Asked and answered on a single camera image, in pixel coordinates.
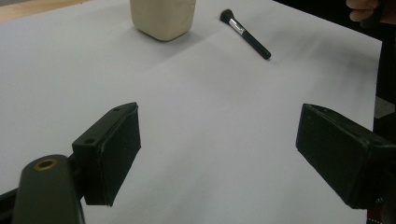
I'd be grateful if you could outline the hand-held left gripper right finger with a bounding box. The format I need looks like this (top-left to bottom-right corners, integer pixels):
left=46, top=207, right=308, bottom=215
left=295, top=103, right=396, bottom=210

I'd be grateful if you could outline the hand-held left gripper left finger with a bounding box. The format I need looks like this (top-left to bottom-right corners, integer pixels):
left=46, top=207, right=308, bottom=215
left=72, top=102, right=142, bottom=207

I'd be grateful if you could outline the black makeup brush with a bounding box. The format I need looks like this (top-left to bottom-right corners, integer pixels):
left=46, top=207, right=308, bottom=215
left=219, top=8, right=272, bottom=61

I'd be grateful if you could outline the cream square cup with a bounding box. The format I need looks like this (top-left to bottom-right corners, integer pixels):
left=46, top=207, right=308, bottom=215
left=129, top=0, right=197, bottom=42

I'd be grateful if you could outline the white paper sheet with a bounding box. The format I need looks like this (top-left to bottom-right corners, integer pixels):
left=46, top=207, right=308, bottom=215
left=0, top=0, right=383, bottom=224

